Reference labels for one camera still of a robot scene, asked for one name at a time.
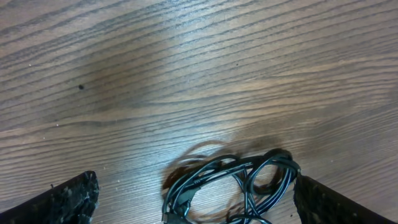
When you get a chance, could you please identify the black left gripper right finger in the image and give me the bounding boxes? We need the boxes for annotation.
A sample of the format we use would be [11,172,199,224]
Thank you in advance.
[294,174,396,224]

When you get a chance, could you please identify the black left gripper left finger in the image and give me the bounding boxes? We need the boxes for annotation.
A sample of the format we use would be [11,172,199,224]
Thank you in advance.
[1,170,99,224]

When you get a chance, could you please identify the black cable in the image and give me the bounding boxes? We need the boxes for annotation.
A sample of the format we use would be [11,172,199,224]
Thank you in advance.
[160,147,302,224]

